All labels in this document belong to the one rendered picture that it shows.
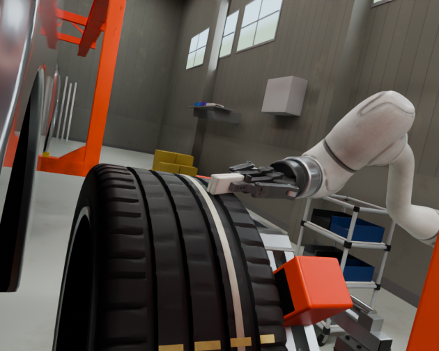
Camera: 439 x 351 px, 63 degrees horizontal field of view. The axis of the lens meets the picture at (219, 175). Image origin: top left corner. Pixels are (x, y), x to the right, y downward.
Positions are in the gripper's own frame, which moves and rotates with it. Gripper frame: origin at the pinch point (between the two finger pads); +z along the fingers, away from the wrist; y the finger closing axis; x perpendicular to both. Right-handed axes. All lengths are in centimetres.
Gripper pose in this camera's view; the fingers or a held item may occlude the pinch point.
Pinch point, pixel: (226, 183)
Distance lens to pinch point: 59.5
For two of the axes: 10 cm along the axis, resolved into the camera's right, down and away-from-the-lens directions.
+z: -6.7, 0.4, -7.4
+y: -6.9, -4.2, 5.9
